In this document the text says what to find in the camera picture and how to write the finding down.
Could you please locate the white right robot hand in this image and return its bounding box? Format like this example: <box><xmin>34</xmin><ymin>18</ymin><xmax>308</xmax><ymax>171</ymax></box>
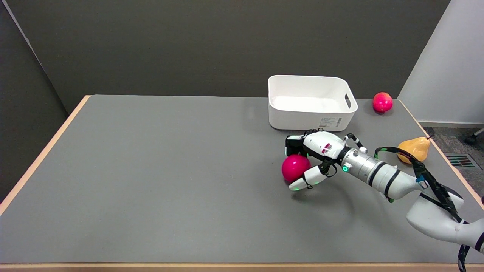
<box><xmin>285</xmin><ymin>131</ymin><xmax>351</xmax><ymax>191</ymax></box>

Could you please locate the red ball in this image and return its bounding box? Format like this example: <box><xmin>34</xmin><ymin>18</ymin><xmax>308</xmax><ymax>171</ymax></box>
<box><xmin>281</xmin><ymin>154</ymin><xmax>312</xmax><ymax>184</ymax></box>

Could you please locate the white plastic storage bin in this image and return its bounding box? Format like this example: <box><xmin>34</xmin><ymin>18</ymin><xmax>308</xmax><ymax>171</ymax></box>
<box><xmin>268</xmin><ymin>75</ymin><xmax>358</xmax><ymax>132</ymax></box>

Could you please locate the red apple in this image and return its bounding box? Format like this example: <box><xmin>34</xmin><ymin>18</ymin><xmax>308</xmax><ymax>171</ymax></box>
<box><xmin>372</xmin><ymin>92</ymin><xmax>394</xmax><ymax>113</ymax></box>

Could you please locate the yellow pear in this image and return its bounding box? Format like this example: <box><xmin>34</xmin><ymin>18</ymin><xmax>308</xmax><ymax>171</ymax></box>
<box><xmin>397</xmin><ymin>136</ymin><xmax>431</xmax><ymax>164</ymax></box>

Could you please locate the floor vent grille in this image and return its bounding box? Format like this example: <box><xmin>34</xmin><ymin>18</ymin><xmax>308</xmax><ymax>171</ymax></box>
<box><xmin>445</xmin><ymin>153</ymin><xmax>477</xmax><ymax>168</ymax></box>

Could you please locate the black chair caster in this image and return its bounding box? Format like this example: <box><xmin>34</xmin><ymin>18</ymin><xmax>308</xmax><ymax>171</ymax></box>
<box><xmin>465</xmin><ymin>128</ymin><xmax>484</xmax><ymax>145</ymax></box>

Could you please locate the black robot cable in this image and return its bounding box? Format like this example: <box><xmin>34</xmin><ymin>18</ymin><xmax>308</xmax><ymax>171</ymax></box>
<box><xmin>374</xmin><ymin>147</ymin><xmax>471</xmax><ymax>272</ymax></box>

